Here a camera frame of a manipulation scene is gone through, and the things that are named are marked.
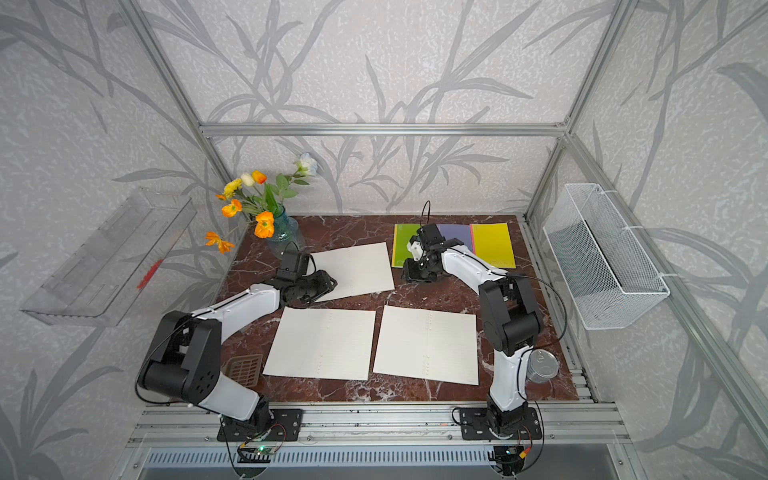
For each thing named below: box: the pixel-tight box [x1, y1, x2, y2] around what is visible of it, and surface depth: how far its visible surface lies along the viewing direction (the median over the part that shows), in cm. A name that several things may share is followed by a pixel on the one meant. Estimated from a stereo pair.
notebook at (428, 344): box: [373, 305, 479, 386], surface depth 91 cm
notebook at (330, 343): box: [263, 306, 376, 381], surface depth 88 cm
